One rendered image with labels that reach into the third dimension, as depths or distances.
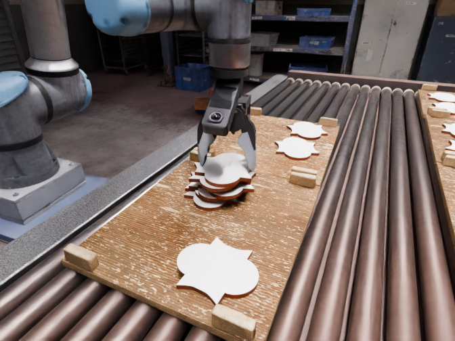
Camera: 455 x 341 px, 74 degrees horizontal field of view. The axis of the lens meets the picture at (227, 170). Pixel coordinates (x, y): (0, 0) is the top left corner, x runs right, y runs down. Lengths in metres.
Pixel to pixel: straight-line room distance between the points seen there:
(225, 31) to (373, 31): 4.81
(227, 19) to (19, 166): 0.55
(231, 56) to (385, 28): 4.81
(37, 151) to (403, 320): 0.78
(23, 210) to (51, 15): 0.43
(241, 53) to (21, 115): 0.49
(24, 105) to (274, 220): 0.58
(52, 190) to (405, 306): 0.75
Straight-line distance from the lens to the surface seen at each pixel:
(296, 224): 0.60
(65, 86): 0.85
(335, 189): 0.76
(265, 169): 0.77
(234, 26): 0.54
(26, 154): 0.82
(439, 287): 0.60
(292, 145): 0.89
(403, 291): 0.57
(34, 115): 0.81
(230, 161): 0.66
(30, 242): 0.69
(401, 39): 5.34
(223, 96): 0.55
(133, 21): 0.47
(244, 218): 0.60
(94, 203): 0.74
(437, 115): 1.35
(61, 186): 0.86
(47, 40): 0.84
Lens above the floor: 1.31
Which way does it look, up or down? 29 degrees down
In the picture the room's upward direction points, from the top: straight up
